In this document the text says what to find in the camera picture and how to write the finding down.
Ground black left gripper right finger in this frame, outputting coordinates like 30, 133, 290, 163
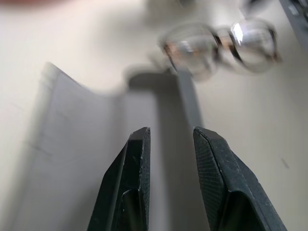
192, 126, 288, 231

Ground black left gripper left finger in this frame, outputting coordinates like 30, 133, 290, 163
87, 127, 152, 231

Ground grey glasses case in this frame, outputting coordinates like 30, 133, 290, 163
14, 61, 203, 231

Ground clear-framed eyeglasses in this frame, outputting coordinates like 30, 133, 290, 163
157, 19, 283, 84

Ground dark grey flat object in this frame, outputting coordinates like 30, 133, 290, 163
279, 0, 308, 46

